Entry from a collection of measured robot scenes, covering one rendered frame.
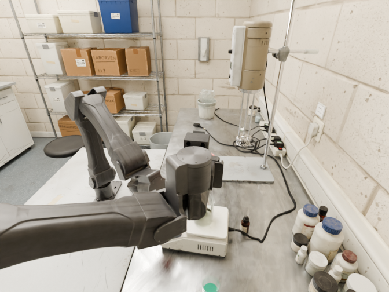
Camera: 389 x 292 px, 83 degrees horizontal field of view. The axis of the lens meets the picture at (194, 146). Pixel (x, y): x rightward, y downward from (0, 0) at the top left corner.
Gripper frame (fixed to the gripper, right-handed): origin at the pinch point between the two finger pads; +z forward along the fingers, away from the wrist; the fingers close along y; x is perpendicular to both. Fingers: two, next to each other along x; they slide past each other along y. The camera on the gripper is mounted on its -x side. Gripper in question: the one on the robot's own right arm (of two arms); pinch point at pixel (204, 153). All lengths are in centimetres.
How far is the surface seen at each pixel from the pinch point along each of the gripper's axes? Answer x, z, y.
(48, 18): -33, 185, 185
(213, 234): 23.6, -4.5, -3.9
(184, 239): 26.1, -5.6, 4.2
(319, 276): 26.3, -10.1, -31.0
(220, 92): 49, 244, 8
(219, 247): 27.2, -5.6, -6.1
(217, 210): 23.5, 5.1, -4.6
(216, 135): 32, 76, 1
